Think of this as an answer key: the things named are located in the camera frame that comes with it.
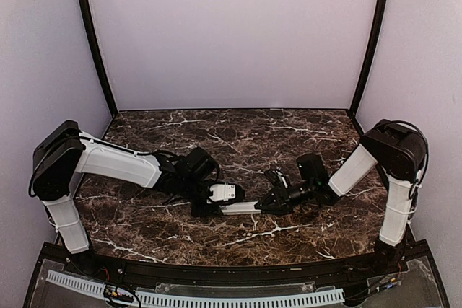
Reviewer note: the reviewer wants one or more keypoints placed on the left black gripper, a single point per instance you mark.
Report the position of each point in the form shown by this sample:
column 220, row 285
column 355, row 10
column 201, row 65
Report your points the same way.
column 198, row 211

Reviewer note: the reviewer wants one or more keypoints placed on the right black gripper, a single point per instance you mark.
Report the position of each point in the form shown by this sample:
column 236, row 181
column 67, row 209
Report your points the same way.
column 284, row 203

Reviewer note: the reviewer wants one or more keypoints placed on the white remote control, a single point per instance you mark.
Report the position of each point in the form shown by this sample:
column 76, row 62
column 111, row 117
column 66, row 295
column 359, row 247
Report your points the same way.
column 240, row 208

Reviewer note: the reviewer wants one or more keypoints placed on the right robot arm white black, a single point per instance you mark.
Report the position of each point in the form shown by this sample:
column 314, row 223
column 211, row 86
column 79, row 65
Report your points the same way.
column 398, row 147

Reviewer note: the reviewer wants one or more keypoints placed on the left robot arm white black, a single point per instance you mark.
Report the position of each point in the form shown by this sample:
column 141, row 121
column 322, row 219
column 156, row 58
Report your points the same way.
column 68, row 150

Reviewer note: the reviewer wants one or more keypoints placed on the black front rail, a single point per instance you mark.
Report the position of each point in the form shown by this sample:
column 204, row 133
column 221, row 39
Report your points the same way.
column 136, row 272

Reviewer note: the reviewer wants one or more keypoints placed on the white slotted cable duct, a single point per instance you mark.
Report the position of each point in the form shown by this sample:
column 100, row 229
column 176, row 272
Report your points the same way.
column 190, row 298

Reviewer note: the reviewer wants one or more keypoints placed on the right black frame post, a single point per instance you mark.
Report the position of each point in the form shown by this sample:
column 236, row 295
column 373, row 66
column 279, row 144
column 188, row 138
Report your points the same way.
column 372, row 44

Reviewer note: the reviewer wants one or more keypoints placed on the black frame post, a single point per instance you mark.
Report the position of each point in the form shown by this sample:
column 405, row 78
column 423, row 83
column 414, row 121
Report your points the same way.
column 97, row 57
column 372, row 44

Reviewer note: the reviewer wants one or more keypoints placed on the left black frame post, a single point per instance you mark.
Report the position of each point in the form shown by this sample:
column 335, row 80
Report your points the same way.
column 97, row 57

